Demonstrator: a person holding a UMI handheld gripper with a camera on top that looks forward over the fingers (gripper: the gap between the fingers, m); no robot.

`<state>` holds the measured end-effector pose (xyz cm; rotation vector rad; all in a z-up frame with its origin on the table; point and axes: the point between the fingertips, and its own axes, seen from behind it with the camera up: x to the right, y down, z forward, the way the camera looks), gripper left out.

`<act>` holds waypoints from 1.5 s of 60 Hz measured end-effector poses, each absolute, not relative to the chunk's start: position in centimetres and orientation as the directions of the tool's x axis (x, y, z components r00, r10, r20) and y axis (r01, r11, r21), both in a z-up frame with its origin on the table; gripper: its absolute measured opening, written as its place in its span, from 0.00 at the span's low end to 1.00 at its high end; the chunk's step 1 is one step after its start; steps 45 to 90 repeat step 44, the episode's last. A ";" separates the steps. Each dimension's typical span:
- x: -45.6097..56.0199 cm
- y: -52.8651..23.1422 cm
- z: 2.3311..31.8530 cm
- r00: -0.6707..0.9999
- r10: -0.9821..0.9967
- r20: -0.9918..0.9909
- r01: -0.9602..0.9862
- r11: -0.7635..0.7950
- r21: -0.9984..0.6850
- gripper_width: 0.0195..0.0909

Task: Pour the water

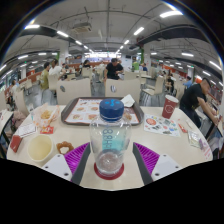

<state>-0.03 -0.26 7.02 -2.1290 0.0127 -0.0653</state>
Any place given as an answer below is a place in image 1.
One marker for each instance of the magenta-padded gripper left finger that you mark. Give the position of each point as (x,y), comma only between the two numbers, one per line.
(77,158)

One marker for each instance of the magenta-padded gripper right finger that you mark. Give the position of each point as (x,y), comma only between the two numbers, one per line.
(146,158)

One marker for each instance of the clear blue-capped water bottle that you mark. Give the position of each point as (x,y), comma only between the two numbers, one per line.
(110,143)

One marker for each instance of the flat round red coaster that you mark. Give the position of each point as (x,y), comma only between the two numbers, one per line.
(100,175)

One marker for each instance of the colourful printed leaflet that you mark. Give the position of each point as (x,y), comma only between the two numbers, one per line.
(161,125)

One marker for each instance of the small red packet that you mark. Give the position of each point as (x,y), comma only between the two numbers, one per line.
(47,130)

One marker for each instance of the dark brown food tray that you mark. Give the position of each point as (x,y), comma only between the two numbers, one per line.
(64,115)

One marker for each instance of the printed paper tray liner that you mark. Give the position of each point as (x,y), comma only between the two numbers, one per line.
(81,111)

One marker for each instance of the red sachet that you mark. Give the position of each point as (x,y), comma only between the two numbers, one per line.
(183,128)

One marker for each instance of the clear plastic packet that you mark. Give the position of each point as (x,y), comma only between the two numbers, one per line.
(194,138)
(205,150)

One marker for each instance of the clear plastic food bag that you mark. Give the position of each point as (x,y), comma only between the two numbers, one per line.
(46,115)

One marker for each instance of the red paper cup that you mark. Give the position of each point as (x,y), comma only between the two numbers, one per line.
(170,107)

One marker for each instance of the white printed card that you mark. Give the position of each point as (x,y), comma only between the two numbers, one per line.
(26,130)

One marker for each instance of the crumpled white napkin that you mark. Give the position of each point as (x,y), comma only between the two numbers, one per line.
(128,100)

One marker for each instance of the beige chair with round hole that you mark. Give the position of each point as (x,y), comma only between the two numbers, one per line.
(75,91)
(125,90)

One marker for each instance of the pink bag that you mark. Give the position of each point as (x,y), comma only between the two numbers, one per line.
(19,119)

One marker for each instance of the person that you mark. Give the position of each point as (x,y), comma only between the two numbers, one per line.
(44,78)
(56,70)
(114,70)
(13,89)
(191,96)

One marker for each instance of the cream dining table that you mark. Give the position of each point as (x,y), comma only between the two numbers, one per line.
(5,120)

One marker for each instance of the ceiling air conditioner unit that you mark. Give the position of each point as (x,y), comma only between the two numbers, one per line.
(81,27)

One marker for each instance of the ceiling lights group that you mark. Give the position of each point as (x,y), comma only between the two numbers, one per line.
(170,14)

